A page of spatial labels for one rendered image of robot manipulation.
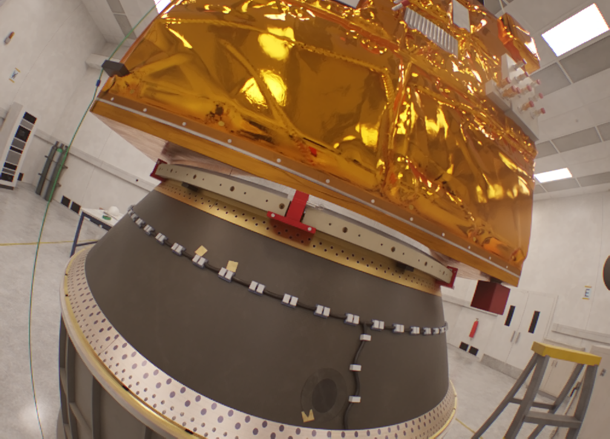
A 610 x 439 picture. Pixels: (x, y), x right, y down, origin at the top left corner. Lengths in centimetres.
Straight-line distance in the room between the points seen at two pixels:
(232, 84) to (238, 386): 77
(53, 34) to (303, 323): 852
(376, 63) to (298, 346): 90
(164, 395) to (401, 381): 59
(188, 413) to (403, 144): 93
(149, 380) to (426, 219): 92
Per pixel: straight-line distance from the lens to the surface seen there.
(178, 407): 60
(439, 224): 94
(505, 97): 144
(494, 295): 131
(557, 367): 722
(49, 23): 842
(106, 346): 71
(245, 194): 68
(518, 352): 823
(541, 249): 855
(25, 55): 815
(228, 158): 74
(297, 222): 61
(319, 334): 61
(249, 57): 84
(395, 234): 78
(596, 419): 362
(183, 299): 64
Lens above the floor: 161
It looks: 8 degrees up
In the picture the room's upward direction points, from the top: 21 degrees clockwise
